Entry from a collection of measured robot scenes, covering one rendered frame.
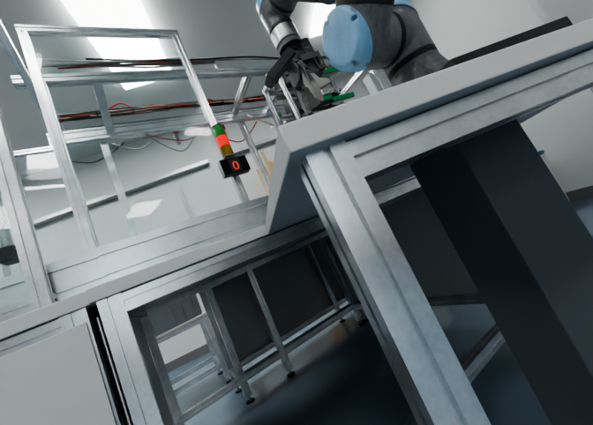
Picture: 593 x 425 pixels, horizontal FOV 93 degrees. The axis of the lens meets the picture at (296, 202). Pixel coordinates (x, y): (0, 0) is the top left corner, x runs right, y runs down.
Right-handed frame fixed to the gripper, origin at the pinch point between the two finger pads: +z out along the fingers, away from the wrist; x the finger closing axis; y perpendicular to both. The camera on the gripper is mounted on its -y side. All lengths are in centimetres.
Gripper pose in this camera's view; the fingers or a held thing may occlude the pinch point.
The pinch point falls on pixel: (314, 108)
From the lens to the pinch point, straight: 79.3
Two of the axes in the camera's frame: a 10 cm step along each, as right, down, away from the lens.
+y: 8.8, -3.8, 2.8
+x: -2.0, 2.3, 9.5
